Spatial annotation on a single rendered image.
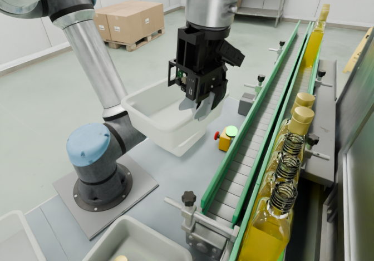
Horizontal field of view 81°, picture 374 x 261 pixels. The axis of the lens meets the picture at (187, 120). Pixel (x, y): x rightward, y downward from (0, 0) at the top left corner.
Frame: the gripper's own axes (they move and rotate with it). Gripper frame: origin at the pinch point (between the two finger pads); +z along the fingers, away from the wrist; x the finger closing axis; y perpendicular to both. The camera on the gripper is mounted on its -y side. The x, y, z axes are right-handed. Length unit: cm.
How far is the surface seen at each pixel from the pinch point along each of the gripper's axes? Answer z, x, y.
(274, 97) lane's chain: 23, 0, -56
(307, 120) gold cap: -6.9, 18.8, -6.0
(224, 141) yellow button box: 30.6, -3.1, -24.8
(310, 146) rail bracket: 10.1, 22.0, -21.7
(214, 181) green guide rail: 13.2, 9.1, 3.3
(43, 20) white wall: 99, -363, -89
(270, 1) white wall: 96, -214, -547
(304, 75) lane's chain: 22, 2, -87
